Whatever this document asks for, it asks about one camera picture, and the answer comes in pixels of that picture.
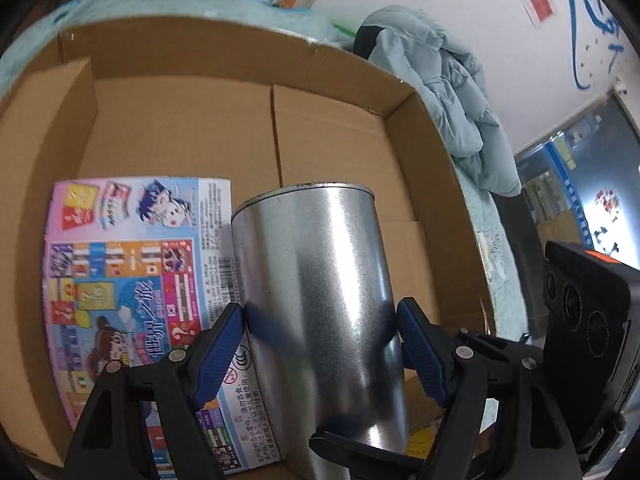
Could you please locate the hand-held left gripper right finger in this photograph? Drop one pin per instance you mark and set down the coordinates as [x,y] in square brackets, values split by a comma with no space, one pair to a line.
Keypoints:
[422,360]

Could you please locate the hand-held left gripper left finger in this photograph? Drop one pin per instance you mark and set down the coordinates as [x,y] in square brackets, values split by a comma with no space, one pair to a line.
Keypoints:
[220,360]

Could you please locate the silver metal can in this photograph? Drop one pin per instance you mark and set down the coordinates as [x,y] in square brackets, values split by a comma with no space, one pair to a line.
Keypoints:
[320,285]

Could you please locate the brown cardboard box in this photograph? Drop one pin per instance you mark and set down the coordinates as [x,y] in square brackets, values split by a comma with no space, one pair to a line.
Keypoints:
[200,125]

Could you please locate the colorful printed cartoon box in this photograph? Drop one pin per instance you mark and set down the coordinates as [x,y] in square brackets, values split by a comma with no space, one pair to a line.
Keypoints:
[140,270]

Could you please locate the glass door with posters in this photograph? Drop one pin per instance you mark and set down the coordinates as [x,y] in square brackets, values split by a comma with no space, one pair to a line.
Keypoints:
[575,180]

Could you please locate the light blue puffer jacket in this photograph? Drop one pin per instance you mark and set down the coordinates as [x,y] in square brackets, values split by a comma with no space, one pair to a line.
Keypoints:
[450,90]

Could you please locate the green mat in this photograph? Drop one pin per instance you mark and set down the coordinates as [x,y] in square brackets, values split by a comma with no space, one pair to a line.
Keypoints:
[342,29]

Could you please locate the teal blanket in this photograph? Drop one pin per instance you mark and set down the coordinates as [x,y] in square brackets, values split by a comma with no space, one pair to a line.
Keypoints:
[125,0]

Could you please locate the blue wall decal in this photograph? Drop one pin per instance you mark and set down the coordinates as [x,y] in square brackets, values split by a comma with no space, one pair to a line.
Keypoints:
[595,20]

